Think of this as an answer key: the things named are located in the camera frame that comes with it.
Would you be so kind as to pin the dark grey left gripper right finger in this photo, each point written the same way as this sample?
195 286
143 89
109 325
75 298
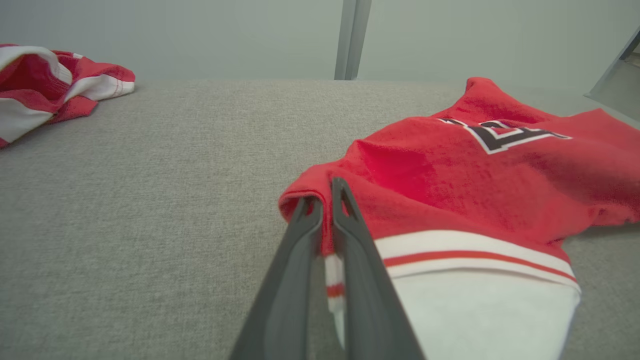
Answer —
370 300

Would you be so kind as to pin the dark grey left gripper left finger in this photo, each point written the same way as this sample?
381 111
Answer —
285 300

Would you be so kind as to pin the red white lettered jersey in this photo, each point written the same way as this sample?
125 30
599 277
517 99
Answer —
425 175

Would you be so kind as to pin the red shorts with number 23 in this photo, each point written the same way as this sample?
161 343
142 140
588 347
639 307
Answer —
35 80

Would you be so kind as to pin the grey metal post bracket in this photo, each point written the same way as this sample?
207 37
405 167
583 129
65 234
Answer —
352 35

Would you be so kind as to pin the slanted grey metal frame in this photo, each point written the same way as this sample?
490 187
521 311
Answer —
620 80

